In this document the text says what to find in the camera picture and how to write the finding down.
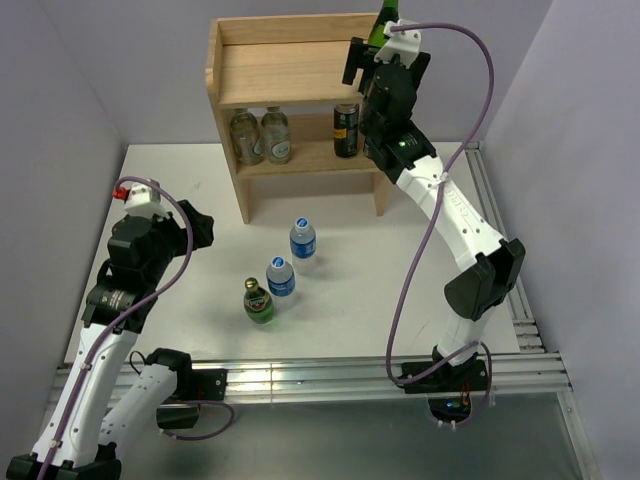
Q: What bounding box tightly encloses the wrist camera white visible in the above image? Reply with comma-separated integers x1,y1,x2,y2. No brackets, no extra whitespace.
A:
112,182,167,219
374,19,421,69

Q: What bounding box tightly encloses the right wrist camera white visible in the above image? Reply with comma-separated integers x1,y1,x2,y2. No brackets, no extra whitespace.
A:
374,19,421,69

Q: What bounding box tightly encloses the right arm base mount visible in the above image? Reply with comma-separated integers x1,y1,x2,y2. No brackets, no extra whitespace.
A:
400,357,493,431

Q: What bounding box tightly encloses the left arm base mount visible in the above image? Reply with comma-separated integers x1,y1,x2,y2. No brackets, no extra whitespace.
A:
156,368,228,432

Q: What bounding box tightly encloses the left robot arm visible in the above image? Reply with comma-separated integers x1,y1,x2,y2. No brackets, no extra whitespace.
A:
6,200,214,479

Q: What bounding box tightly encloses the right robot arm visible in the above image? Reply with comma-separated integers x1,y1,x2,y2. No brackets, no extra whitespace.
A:
342,37,525,390

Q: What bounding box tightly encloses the water bottle blue label front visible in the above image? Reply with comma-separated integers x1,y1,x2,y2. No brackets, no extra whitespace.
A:
266,256,295,297

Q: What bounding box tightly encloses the water bottle blue label rear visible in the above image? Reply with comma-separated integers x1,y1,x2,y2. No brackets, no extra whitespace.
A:
289,217,317,274

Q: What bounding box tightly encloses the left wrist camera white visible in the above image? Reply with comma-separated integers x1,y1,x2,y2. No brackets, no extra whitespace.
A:
112,182,167,219

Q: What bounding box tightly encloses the purple cable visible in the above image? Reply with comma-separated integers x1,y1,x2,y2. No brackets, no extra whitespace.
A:
385,23,497,431
37,175,236,480

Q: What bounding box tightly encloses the clear glass bottle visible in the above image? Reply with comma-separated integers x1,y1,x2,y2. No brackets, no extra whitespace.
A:
261,106,291,165
230,108,263,166

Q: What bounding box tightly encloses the dark beverage can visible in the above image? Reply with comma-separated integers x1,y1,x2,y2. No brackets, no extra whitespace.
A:
333,103,359,158

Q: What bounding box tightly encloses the aluminium front rail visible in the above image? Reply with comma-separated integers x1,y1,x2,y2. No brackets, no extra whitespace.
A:
49,355,571,406

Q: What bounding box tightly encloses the clear glass bottle left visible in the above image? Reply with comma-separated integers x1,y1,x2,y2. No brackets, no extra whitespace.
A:
230,108,263,166

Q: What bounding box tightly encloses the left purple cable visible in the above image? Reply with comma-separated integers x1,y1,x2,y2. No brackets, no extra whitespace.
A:
37,175,236,480

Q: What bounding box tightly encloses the green glass bottle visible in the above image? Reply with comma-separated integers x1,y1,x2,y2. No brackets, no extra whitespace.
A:
243,277,274,324
367,0,399,47

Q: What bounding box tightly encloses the wooden two-tier shelf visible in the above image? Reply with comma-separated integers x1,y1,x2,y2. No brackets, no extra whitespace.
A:
205,13,392,223

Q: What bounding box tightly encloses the water bottle blue label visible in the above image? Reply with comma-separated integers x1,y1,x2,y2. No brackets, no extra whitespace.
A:
289,217,317,274
266,256,295,297

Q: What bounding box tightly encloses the green glass bottle front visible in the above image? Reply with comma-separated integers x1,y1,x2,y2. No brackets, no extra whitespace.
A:
243,277,274,324

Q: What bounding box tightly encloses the clear glass bottle right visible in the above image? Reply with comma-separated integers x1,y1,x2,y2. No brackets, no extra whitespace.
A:
261,106,291,165

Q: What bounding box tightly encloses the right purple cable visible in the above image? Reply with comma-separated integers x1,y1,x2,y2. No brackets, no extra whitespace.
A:
385,23,497,431

